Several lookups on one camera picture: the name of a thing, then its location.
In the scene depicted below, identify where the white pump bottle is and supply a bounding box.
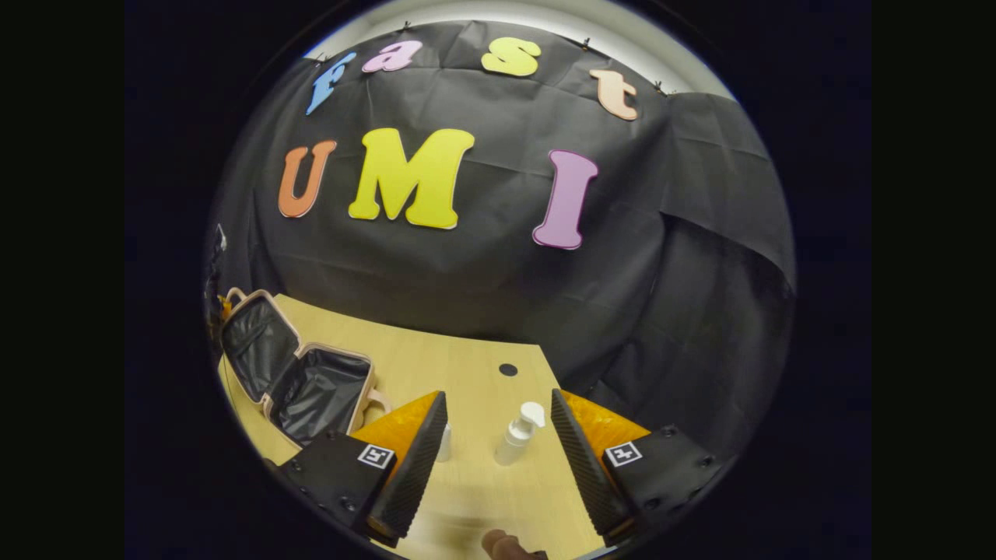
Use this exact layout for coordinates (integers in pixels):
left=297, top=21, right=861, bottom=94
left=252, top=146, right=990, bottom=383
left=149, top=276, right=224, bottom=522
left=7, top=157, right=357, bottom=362
left=494, top=401, right=547, bottom=467

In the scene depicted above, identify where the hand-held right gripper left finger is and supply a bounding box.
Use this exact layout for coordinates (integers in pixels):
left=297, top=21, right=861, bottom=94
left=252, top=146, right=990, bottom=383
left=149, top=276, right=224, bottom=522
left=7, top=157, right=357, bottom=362
left=276, top=390, right=450, bottom=549

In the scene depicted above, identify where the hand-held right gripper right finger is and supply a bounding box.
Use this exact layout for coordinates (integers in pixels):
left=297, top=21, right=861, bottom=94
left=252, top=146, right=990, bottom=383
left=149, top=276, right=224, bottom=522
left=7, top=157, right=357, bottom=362
left=551, top=389, right=736, bottom=547

